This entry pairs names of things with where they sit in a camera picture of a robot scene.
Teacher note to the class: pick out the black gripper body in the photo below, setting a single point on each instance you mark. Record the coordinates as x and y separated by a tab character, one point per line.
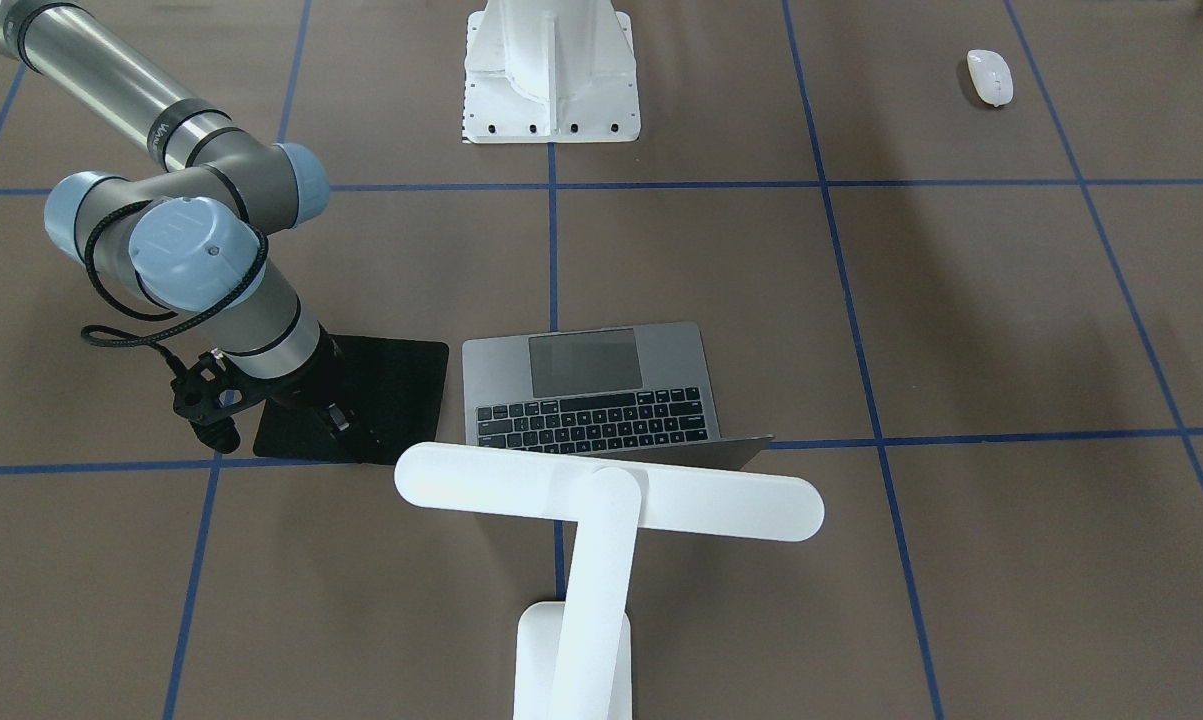
328	371

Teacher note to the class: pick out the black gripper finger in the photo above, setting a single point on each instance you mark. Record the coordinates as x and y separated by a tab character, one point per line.
337	421

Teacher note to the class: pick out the black mouse pad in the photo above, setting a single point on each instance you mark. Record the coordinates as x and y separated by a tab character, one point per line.
397	388

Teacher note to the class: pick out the grey laptop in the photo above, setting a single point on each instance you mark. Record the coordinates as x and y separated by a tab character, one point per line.
638	392

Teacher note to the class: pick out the white desk lamp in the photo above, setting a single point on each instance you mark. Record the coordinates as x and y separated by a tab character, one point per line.
574	656

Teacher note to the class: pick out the white computer mouse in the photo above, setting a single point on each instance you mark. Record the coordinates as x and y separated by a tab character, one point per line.
991	77

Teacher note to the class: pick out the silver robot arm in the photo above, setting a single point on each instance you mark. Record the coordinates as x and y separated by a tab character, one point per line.
188	249

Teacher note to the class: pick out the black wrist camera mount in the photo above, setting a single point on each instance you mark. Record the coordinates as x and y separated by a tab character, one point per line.
198	392

